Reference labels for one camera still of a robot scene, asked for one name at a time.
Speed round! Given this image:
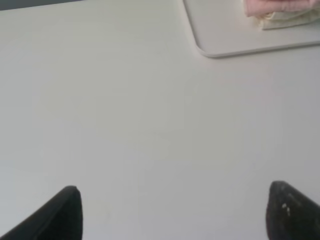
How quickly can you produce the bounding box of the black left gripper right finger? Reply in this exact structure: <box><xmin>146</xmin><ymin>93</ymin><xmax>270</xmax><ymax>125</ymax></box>
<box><xmin>265</xmin><ymin>180</ymin><xmax>320</xmax><ymax>240</ymax></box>

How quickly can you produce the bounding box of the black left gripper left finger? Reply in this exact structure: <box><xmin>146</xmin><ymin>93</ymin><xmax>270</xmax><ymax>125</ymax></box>
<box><xmin>0</xmin><ymin>185</ymin><xmax>83</xmax><ymax>240</ymax></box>

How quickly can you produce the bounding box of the cream white towel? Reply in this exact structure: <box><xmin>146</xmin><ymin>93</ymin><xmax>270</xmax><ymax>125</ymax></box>
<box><xmin>254</xmin><ymin>7</ymin><xmax>320</xmax><ymax>30</ymax></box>

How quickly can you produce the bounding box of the pink towel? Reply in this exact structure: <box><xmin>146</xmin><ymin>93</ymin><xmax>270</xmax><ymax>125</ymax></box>
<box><xmin>243</xmin><ymin>0</ymin><xmax>320</xmax><ymax>17</ymax></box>

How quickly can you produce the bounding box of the white rectangular plastic tray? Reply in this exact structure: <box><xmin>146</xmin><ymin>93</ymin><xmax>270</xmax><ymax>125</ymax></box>
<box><xmin>181</xmin><ymin>0</ymin><xmax>320</xmax><ymax>58</ymax></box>

